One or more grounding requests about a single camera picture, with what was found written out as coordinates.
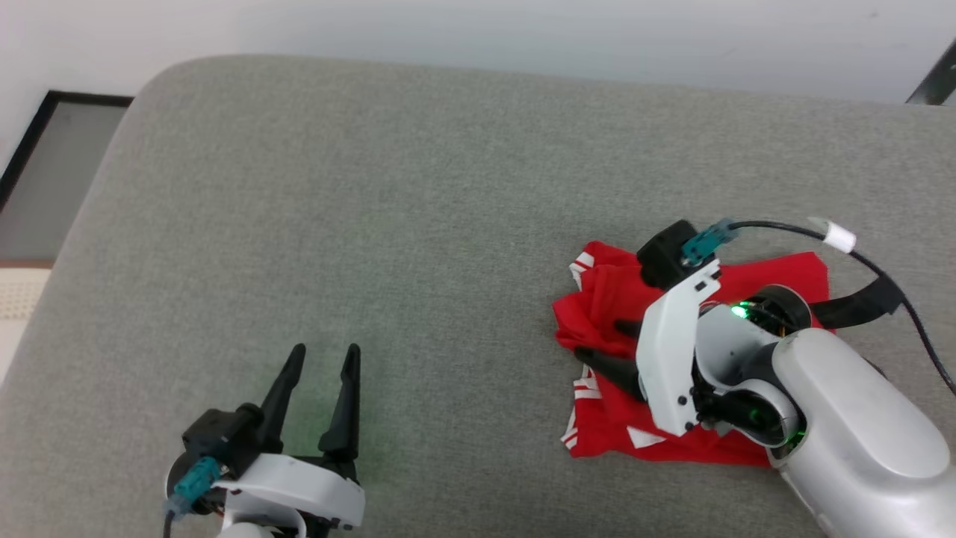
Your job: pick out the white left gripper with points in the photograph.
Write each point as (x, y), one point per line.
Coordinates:
(299, 486)

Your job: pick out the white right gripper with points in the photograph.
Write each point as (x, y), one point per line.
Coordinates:
(668, 359)

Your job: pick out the red and white garment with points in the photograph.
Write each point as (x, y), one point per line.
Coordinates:
(605, 299)

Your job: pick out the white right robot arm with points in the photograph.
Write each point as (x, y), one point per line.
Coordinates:
(859, 433)

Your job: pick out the beige textured mat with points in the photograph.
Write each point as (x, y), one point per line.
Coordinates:
(15, 306)

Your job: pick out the black framed grey panel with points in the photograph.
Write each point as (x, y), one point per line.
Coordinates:
(52, 179)

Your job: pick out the dark metal leg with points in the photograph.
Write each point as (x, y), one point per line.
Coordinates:
(937, 81)

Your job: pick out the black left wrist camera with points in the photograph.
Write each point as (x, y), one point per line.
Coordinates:
(220, 433)

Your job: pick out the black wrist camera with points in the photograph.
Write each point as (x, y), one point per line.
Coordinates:
(220, 433)
(661, 258)

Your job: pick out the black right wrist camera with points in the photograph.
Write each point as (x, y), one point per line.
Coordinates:
(661, 258)

